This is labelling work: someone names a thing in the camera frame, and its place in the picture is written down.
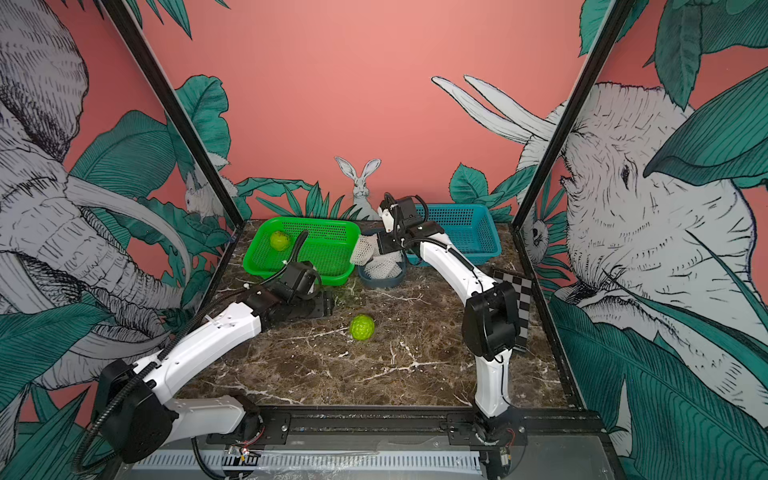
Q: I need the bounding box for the green custard apple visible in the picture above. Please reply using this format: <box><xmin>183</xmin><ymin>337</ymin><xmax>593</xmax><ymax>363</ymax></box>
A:
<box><xmin>269</xmin><ymin>231</ymin><xmax>292</xmax><ymax>252</ymax></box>
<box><xmin>349</xmin><ymin>314</ymin><xmax>375</xmax><ymax>341</ymax></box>

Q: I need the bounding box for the black frame post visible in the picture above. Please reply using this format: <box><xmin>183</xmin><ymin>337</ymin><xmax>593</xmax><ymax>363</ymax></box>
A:
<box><xmin>100</xmin><ymin>0</ymin><xmax>245</xmax><ymax>229</ymax></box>
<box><xmin>511</xmin><ymin>0</ymin><xmax>634</xmax><ymax>231</ymax></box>

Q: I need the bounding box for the black front mounting rail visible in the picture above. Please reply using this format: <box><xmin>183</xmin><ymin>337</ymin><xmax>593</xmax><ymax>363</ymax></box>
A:
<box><xmin>205</xmin><ymin>406</ymin><xmax>605</xmax><ymax>449</ymax></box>

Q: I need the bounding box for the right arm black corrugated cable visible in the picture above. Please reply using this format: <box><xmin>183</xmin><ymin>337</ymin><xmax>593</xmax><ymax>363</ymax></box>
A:
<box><xmin>382</xmin><ymin>191</ymin><xmax>430</xmax><ymax>224</ymax></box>

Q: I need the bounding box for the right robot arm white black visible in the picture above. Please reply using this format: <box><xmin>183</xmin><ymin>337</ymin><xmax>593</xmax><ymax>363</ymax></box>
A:
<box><xmin>377</xmin><ymin>193</ymin><xmax>522</xmax><ymax>419</ymax></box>

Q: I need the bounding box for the black white checkerboard plate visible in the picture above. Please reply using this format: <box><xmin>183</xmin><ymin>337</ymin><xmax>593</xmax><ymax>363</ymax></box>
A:
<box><xmin>491</xmin><ymin>268</ymin><xmax>533</xmax><ymax>353</ymax></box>

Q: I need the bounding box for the bright green plastic basket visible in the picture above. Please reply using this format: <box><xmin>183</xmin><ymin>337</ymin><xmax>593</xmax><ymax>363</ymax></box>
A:
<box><xmin>242</xmin><ymin>217</ymin><xmax>361</xmax><ymax>286</ymax></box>

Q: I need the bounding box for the black left frame post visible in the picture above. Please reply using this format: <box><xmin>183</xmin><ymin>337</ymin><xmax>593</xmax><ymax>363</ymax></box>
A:
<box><xmin>100</xmin><ymin>0</ymin><xmax>245</xmax><ymax>229</ymax></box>

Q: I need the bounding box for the black right frame post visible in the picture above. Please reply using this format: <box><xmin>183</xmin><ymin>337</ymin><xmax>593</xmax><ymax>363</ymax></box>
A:
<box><xmin>511</xmin><ymin>0</ymin><xmax>634</xmax><ymax>231</ymax></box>

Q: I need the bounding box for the teal plastic basket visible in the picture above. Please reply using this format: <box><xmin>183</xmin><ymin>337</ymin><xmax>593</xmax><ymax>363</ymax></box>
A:
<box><xmin>428</xmin><ymin>204</ymin><xmax>502</xmax><ymax>265</ymax></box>

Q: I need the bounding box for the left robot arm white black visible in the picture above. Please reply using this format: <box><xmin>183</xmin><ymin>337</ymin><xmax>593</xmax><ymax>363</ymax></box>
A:
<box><xmin>90</xmin><ymin>286</ymin><xmax>335</xmax><ymax>463</ymax></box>

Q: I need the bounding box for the green custard apple front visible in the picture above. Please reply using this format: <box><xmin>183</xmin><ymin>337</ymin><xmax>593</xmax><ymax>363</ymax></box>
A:
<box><xmin>349</xmin><ymin>314</ymin><xmax>375</xmax><ymax>341</ymax></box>

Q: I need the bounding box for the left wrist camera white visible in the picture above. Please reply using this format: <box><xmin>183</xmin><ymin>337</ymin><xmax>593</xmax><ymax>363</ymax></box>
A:
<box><xmin>274</xmin><ymin>261</ymin><xmax>321</xmax><ymax>303</ymax></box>

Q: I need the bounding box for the white slotted cable duct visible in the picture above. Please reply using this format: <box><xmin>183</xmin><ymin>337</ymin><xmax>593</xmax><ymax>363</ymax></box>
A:
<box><xmin>131</xmin><ymin>450</ymin><xmax>483</xmax><ymax>475</ymax></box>

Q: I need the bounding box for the stack of white foam nets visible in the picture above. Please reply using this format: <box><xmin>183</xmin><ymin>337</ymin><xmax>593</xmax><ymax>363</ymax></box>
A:
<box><xmin>363</xmin><ymin>252</ymin><xmax>403</xmax><ymax>280</ymax></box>

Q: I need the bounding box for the green custard apple rear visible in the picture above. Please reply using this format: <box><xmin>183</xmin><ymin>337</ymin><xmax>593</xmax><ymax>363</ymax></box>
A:
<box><xmin>269</xmin><ymin>231</ymin><xmax>292</xmax><ymax>252</ymax></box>

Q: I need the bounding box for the dark blue small bin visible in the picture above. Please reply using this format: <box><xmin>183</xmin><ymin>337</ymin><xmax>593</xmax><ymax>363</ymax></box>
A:
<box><xmin>350</xmin><ymin>229</ymin><xmax>406</xmax><ymax>289</ymax></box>

